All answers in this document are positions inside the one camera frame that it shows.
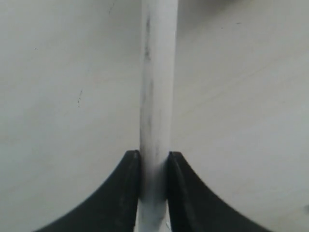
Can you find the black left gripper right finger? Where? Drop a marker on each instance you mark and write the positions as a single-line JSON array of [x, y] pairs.
[[193, 207]]

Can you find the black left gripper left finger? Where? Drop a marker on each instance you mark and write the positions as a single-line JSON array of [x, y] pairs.
[[112, 207]]

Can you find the white drumstick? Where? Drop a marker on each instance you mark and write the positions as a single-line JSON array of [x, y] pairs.
[[158, 43]]

